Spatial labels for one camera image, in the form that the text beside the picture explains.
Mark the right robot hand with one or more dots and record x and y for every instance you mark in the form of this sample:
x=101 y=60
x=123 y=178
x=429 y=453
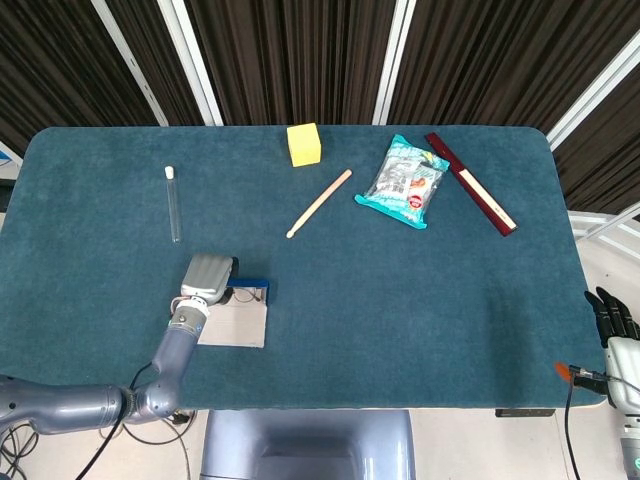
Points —
x=622 y=360

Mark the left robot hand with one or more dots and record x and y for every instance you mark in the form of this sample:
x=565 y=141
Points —
x=205 y=277

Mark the thin metal eyeglasses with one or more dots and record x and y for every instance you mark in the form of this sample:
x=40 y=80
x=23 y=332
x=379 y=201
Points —
x=245 y=296

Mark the blue glasses case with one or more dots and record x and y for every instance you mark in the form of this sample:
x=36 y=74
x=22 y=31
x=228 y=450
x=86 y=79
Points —
x=240 y=325

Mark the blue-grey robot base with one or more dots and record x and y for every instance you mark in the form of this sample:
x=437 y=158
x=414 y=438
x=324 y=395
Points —
x=305 y=445

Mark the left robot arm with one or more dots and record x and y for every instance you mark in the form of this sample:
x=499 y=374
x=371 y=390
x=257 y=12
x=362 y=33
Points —
x=170 y=360

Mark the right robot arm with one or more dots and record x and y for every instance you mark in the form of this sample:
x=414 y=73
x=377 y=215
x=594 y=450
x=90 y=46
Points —
x=631 y=445

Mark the glass test tube white stopper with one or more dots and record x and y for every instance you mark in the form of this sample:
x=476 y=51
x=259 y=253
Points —
x=173 y=210

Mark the black table control panel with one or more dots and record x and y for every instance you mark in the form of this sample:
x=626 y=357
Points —
x=525 y=413

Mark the wooden drumstick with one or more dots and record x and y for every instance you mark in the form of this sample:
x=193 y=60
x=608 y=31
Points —
x=320 y=202

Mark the yellow foam cube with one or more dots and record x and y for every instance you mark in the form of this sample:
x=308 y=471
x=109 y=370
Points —
x=303 y=145

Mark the teal velvet table cloth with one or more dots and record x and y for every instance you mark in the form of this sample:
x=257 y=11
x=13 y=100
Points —
x=375 y=320

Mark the teal snack bag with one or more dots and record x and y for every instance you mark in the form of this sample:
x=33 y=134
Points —
x=400 y=185

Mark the dark red folded fan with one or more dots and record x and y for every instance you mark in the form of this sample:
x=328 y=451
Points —
x=472 y=185

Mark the dark brown curtain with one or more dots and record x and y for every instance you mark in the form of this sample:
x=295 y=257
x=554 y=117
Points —
x=300 y=60

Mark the white metal floor frame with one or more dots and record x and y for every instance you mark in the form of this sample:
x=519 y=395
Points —
x=605 y=227

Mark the white metal frame post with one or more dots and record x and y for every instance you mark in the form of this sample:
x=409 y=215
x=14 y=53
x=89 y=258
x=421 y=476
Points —
x=130 y=62
x=595 y=90
x=192 y=62
x=394 y=62

